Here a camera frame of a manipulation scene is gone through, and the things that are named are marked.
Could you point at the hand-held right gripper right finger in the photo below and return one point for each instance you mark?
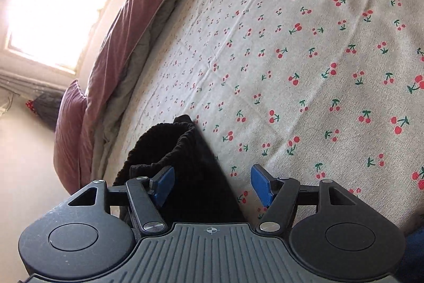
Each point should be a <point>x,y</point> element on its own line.
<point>261,183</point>

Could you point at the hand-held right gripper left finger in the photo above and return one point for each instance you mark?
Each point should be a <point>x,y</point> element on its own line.
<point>164,185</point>

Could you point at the black pants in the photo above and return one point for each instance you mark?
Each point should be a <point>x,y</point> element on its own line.
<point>198,187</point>

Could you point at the pink pillow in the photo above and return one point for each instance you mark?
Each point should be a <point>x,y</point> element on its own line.
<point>71,137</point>

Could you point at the grey duvet lining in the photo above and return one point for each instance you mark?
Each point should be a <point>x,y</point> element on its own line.
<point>139,61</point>

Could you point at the cherry print bed sheet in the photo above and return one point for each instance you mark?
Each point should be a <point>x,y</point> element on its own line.
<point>298,54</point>

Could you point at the dark red-dotted bag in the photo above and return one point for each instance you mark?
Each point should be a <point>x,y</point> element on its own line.
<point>46,109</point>

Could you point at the pink duvet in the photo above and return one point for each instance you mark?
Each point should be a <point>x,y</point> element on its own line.
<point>132,21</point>

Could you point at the blue cloth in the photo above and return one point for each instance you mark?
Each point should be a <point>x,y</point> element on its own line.
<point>415,250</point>

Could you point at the ribbed grey radiator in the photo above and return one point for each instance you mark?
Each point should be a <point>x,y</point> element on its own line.
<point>29,84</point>

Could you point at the bright window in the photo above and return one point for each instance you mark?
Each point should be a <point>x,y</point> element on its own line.
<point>59,7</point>

